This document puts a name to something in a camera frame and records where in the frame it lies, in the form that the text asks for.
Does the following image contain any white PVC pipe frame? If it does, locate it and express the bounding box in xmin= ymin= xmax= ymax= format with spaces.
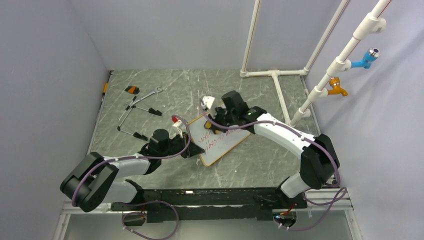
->
xmin=239 ymin=0 xmax=391 ymax=126

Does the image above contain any yellow black tool at wall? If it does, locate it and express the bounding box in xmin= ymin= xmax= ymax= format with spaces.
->
xmin=102 ymin=83 xmax=109 ymax=97

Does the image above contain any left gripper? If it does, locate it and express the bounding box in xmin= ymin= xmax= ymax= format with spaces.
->
xmin=159 ymin=132 xmax=205 ymax=159

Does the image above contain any aluminium frame rail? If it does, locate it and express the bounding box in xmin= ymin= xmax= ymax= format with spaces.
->
xmin=52 ymin=188 xmax=364 ymax=240

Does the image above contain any yellow framed whiteboard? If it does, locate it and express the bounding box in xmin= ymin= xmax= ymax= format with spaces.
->
xmin=188 ymin=116 xmax=251 ymax=167

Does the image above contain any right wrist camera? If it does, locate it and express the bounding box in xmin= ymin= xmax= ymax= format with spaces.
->
xmin=200 ymin=96 xmax=216 ymax=111

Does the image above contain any wire whiteboard stand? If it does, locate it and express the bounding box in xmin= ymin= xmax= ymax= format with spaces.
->
xmin=116 ymin=96 xmax=163 ymax=141

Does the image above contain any orange black small object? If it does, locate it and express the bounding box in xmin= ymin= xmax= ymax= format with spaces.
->
xmin=124 ymin=85 xmax=140 ymax=95

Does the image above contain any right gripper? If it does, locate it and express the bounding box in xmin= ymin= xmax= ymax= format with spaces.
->
xmin=207 ymin=106 xmax=237 ymax=134

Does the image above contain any yellow whiteboard eraser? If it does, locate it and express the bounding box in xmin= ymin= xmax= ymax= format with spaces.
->
xmin=203 ymin=121 xmax=221 ymax=135

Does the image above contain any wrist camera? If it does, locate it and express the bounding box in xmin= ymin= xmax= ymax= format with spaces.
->
xmin=200 ymin=96 xmax=216 ymax=111
xmin=171 ymin=116 xmax=187 ymax=138

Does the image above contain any silver wrench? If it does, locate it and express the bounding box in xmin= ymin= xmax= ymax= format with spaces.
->
xmin=125 ymin=86 xmax=164 ymax=105

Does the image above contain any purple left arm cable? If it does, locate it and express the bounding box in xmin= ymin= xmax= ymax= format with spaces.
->
xmin=71 ymin=114 xmax=192 ymax=240

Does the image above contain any blue faucet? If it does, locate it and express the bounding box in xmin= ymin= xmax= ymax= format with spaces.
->
xmin=351 ymin=48 xmax=381 ymax=70

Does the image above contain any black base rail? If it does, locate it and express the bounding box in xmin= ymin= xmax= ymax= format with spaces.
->
xmin=106 ymin=187 xmax=308 ymax=223

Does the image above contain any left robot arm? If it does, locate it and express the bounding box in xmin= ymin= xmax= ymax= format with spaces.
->
xmin=59 ymin=129 xmax=205 ymax=213

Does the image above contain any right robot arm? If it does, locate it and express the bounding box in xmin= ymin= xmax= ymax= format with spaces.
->
xmin=199 ymin=90 xmax=341 ymax=208

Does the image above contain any orange faucet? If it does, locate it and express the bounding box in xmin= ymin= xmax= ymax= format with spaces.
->
xmin=327 ymin=77 xmax=348 ymax=97

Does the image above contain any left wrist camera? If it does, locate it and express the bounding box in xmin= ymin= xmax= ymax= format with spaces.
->
xmin=171 ymin=116 xmax=187 ymax=138

